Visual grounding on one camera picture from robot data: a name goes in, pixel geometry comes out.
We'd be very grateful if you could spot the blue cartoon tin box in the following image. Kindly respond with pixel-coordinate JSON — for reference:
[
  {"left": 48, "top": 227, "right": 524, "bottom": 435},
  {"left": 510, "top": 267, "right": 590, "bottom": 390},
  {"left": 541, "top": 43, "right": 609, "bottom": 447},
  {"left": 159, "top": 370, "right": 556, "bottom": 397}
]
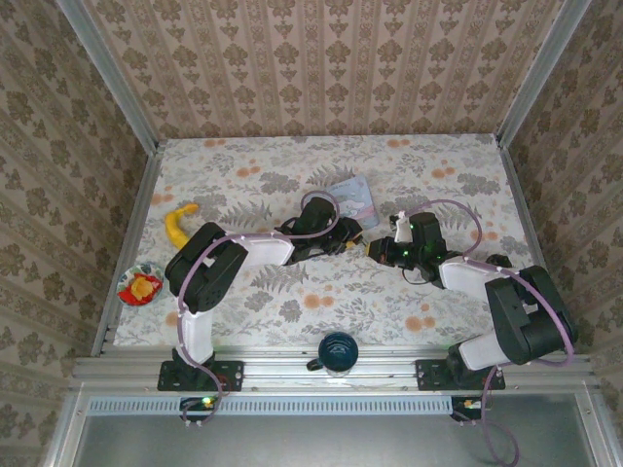
[{"left": 329, "top": 175, "right": 382, "bottom": 230}]

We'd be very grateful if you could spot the dark blue mug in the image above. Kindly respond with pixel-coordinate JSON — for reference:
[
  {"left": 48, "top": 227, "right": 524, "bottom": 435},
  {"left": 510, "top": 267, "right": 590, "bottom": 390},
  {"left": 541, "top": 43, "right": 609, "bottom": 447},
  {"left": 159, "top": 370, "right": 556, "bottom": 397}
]
[{"left": 306, "top": 331, "right": 360, "bottom": 377}]

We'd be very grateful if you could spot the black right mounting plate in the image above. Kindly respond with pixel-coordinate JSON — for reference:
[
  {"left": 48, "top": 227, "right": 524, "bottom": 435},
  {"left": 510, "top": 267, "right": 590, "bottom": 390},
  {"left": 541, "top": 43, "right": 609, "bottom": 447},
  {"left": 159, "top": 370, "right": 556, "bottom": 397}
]
[{"left": 415, "top": 358, "right": 507, "bottom": 392}]

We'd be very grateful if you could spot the black mounting plate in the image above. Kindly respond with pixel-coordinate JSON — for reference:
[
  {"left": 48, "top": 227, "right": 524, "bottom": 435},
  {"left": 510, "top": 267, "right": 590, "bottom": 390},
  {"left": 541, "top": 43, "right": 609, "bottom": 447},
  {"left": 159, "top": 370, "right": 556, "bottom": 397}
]
[
  {"left": 415, "top": 358, "right": 507, "bottom": 392},
  {"left": 158, "top": 358, "right": 245, "bottom": 392}
]

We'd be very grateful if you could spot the yellow banana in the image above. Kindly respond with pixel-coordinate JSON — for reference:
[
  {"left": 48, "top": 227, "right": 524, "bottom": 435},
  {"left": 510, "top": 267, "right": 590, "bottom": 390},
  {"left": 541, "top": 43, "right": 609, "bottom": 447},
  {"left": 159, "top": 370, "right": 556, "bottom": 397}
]
[{"left": 164, "top": 202, "right": 201, "bottom": 252}]

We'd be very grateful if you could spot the black controller board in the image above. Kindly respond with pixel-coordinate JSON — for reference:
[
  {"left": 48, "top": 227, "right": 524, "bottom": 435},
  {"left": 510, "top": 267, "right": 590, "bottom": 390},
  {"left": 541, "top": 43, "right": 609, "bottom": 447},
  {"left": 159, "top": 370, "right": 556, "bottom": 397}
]
[
  {"left": 179, "top": 396, "right": 220, "bottom": 422},
  {"left": 450, "top": 396, "right": 488, "bottom": 422}
]

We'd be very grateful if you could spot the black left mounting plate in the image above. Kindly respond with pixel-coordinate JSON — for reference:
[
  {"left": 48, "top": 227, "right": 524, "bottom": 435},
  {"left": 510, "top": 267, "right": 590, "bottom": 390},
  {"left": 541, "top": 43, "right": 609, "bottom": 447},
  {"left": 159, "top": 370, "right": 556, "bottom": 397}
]
[{"left": 158, "top": 358, "right": 245, "bottom": 392}]

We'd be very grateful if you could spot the red yellow snack packet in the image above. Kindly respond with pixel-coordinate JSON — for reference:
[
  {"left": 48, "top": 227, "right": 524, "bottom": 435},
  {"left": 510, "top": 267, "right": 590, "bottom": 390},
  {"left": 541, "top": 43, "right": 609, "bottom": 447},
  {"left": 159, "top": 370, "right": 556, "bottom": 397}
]
[{"left": 120, "top": 272, "right": 165, "bottom": 305}]

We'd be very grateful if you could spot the grey metal sheet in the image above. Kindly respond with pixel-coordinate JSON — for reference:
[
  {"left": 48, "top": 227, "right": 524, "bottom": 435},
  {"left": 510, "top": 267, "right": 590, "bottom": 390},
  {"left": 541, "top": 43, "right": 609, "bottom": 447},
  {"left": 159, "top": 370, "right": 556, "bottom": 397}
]
[{"left": 72, "top": 413, "right": 590, "bottom": 467}]

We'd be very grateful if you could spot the patterned small bowl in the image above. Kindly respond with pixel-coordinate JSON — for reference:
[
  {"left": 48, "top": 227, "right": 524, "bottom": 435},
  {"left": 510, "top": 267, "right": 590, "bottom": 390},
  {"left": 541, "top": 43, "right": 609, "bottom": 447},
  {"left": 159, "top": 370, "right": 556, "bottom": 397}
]
[{"left": 116, "top": 262, "right": 166, "bottom": 307}]

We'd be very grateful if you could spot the thin black cable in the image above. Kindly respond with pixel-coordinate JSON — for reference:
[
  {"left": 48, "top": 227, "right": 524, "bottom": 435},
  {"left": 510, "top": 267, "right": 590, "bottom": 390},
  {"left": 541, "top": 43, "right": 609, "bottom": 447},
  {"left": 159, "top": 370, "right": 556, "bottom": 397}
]
[{"left": 399, "top": 266, "right": 432, "bottom": 287}]

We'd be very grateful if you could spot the aluminium side rail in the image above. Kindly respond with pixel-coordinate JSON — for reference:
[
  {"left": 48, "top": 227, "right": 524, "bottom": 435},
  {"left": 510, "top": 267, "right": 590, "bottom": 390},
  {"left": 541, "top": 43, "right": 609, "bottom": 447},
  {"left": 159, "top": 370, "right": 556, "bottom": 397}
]
[
  {"left": 92, "top": 145, "right": 166, "bottom": 351},
  {"left": 495, "top": 135, "right": 561, "bottom": 293}
]

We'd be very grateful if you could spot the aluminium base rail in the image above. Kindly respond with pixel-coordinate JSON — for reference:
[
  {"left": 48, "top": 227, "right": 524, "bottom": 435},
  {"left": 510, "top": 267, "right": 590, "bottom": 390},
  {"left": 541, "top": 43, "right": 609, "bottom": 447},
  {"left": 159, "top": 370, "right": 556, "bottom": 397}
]
[{"left": 72, "top": 344, "right": 593, "bottom": 393}]

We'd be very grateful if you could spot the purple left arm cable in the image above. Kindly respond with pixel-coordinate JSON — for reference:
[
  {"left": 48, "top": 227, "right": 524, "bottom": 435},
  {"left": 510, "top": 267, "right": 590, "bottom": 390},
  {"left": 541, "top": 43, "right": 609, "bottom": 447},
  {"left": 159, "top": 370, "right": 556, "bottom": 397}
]
[{"left": 175, "top": 191, "right": 342, "bottom": 429}]

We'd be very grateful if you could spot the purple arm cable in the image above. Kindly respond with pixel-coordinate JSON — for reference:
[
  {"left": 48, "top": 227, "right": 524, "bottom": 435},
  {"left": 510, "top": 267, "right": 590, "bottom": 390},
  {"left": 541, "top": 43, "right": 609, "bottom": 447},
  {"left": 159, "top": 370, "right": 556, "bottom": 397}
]
[
  {"left": 401, "top": 198, "right": 575, "bottom": 467},
  {"left": 175, "top": 191, "right": 342, "bottom": 429}
]

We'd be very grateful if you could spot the grey slotted cable duct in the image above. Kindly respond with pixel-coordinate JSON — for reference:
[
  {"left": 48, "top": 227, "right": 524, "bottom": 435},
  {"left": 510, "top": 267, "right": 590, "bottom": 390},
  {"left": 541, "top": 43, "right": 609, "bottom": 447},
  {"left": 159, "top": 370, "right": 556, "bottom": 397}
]
[{"left": 86, "top": 394, "right": 454, "bottom": 417}]

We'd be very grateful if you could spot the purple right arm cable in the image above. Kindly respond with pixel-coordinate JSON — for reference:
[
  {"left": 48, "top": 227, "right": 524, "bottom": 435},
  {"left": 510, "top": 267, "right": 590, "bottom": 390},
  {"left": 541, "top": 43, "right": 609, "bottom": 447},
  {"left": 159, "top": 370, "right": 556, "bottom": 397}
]
[{"left": 401, "top": 198, "right": 575, "bottom": 467}]

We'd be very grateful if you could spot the aluminium frame post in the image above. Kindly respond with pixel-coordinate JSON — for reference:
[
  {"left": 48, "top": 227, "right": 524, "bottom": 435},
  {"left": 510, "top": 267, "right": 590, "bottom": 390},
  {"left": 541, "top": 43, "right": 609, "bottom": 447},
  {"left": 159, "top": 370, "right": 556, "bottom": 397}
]
[
  {"left": 498, "top": 0, "right": 593, "bottom": 145},
  {"left": 55, "top": 0, "right": 160, "bottom": 152}
]

